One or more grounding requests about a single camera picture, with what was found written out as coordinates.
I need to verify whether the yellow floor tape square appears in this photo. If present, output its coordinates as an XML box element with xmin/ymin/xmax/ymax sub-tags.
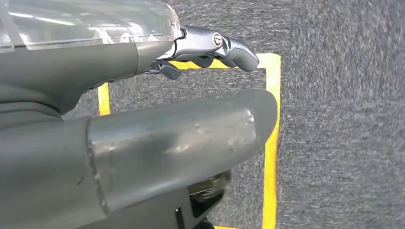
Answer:
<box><xmin>97</xmin><ymin>53</ymin><xmax>282</xmax><ymax>229</ymax></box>

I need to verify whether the black bracket with nut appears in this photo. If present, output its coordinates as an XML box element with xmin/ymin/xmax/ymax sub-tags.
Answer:
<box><xmin>175</xmin><ymin>170</ymin><xmax>233</xmax><ymax>229</ymax></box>

